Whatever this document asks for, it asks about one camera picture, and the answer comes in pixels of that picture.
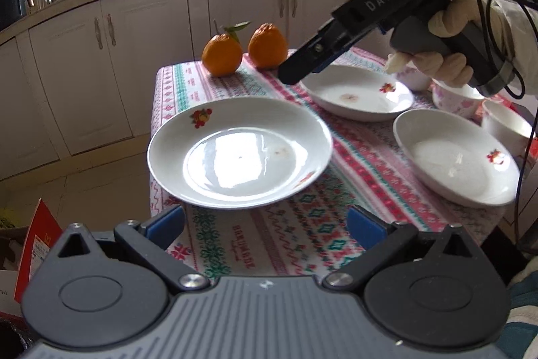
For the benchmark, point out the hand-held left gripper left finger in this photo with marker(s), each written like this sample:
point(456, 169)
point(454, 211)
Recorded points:
point(166, 222)

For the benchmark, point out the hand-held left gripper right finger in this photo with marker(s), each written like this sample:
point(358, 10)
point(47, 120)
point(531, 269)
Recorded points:
point(363, 226)

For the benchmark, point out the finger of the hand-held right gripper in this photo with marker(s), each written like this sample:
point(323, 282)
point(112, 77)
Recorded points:
point(300, 64)

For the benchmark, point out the white fruit-print plate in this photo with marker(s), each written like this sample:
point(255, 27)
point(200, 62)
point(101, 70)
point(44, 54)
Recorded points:
point(235, 161)
point(445, 157)
point(357, 94)

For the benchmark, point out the white bowl with pink flowers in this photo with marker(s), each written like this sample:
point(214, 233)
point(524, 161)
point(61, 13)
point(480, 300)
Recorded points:
point(502, 127)
point(416, 80)
point(456, 102)

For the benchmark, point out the person's right hand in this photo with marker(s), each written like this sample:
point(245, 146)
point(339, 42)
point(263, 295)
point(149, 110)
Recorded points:
point(456, 16)

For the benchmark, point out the patterned red green tablecloth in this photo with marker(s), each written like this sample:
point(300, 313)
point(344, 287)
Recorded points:
point(357, 190)

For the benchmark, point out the orange without leaf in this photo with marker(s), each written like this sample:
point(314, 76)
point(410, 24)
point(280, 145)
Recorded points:
point(267, 47)

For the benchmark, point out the orange with green leaf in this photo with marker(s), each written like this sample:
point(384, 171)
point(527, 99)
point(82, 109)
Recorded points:
point(220, 56)

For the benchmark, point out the red cardboard box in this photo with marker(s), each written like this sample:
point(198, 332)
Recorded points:
point(35, 241)

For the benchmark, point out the white kitchen base cabinet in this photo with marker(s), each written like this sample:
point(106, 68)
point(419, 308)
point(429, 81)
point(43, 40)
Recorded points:
point(126, 69)

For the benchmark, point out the person's striped clothing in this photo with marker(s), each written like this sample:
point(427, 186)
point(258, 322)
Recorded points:
point(523, 312)

